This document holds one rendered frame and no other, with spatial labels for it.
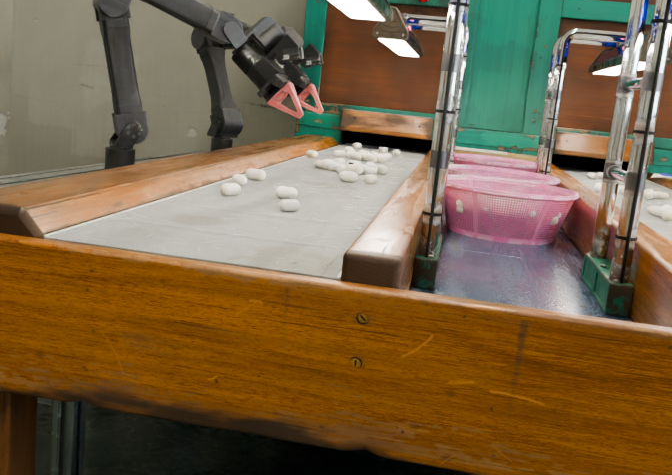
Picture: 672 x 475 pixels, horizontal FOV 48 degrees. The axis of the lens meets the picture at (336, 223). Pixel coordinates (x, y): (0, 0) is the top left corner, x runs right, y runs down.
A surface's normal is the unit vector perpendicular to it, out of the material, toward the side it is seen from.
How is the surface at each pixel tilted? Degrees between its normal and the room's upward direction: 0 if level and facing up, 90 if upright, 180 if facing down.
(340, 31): 90
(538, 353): 90
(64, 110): 90
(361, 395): 90
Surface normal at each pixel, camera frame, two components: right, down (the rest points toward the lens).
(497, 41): -0.17, 0.15
